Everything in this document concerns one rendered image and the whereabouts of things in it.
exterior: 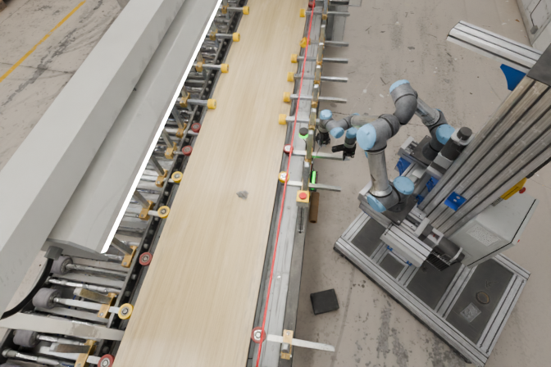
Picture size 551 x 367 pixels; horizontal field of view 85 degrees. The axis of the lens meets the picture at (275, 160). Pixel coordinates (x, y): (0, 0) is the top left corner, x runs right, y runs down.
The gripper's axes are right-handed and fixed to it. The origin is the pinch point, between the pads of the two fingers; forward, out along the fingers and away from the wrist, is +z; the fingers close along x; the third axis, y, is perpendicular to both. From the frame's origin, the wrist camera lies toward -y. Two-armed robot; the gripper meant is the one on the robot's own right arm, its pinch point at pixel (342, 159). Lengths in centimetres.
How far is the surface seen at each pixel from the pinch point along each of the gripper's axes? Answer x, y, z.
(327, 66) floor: 207, -17, 82
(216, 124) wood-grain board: 16, -103, -9
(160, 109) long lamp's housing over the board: -97, -51, -153
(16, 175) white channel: -119, -57, -165
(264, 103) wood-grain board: 44, -68, -9
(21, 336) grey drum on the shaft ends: -146, -176, -6
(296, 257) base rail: -75, -27, 12
